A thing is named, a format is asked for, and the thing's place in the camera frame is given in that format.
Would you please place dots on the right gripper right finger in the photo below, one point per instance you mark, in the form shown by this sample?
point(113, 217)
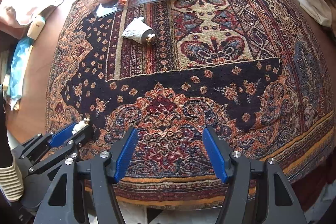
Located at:
point(258, 192)

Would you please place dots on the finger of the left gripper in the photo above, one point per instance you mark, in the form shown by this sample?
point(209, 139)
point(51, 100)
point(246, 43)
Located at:
point(58, 154)
point(39, 145)

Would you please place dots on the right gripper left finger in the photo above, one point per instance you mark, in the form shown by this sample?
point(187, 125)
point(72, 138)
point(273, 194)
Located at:
point(64, 199)

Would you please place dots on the small cream figurine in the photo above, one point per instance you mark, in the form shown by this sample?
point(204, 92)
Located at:
point(79, 126)

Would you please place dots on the white tube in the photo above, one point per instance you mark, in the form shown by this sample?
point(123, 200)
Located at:
point(140, 32)

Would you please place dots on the beige ribbed cuff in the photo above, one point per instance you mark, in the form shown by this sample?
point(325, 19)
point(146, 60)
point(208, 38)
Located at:
point(11, 182)

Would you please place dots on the blue plastic sheet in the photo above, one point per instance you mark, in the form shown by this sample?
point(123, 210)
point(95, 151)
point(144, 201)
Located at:
point(18, 69)

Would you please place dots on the white box on left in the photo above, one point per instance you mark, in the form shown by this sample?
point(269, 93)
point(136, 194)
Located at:
point(36, 27)

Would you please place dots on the patterned paisley rug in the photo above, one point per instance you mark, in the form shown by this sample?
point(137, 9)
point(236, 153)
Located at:
point(251, 69)

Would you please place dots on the pink curtain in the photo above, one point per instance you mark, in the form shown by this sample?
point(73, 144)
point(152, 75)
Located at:
point(20, 13)

